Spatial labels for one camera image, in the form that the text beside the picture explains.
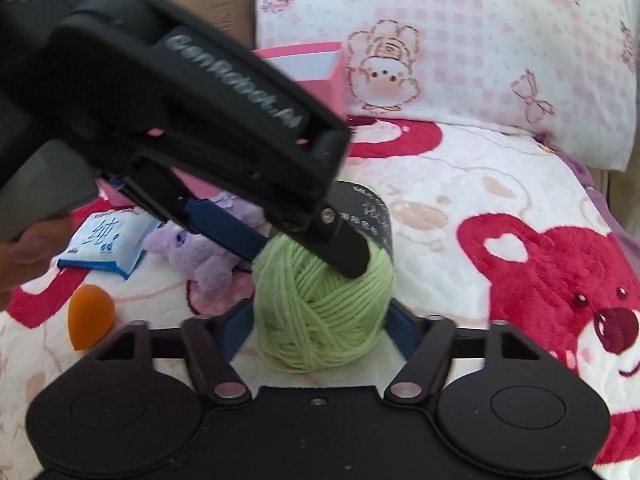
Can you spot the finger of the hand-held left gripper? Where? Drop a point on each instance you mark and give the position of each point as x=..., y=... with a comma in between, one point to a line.
x=225, y=230
x=345, y=250

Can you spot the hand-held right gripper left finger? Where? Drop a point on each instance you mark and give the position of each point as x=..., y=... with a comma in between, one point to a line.
x=239, y=330

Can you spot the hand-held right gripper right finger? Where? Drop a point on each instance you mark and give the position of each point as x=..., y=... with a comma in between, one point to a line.
x=402, y=332

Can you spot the purple plush toy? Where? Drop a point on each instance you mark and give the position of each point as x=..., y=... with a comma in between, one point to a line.
x=200, y=260

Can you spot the green yarn ball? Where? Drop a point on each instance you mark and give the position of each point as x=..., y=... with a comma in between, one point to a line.
x=320, y=320

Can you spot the pink cardboard box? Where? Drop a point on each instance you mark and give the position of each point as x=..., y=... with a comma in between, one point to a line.
x=320, y=92

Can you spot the orange makeup sponge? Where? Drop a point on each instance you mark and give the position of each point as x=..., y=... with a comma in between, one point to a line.
x=90, y=320

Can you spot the person's left hand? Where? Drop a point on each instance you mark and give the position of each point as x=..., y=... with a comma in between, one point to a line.
x=35, y=250

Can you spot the brown cushion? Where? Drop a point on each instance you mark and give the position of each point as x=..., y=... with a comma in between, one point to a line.
x=210, y=5

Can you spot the blue wet wipes packet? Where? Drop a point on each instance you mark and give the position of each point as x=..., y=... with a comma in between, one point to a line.
x=107, y=240

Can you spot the red bear printed blanket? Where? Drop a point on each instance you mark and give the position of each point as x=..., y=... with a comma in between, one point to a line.
x=500, y=185

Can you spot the pink checked pillow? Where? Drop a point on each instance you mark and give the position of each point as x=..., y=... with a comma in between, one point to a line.
x=475, y=35

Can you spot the beige shiny cloth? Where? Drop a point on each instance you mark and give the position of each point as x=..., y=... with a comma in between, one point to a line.
x=625, y=195

